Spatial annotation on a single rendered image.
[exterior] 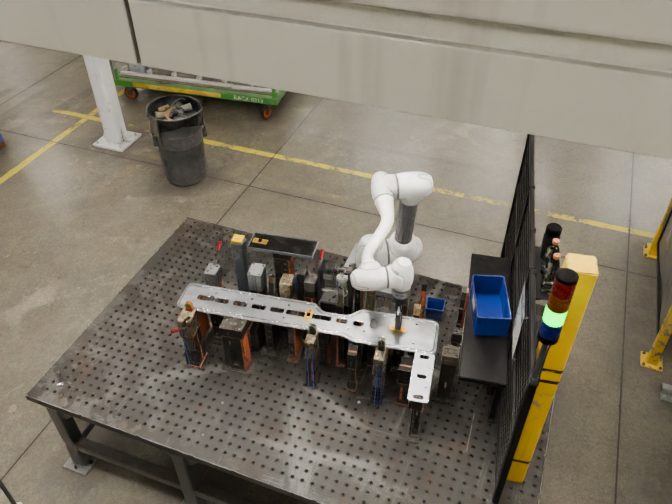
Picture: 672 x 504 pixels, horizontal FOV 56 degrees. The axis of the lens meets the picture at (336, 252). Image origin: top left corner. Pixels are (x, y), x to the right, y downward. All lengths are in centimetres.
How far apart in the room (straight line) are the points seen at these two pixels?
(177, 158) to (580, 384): 380
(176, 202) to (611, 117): 572
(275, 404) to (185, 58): 309
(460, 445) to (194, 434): 129
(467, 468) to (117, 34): 299
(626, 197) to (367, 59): 612
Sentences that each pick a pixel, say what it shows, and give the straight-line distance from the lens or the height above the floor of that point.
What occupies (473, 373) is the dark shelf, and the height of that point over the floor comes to 103.
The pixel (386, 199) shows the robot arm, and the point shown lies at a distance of 321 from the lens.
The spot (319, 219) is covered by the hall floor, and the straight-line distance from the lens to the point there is 553.
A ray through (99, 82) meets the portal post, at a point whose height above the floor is 69.
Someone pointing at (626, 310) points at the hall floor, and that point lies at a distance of 517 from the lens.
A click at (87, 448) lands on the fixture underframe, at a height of 23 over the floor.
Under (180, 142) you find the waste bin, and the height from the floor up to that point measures 48.
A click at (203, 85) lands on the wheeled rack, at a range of 723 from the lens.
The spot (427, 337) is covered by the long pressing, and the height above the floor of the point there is 100.
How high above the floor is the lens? 340
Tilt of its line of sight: 41 degrees down
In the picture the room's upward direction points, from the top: straight up
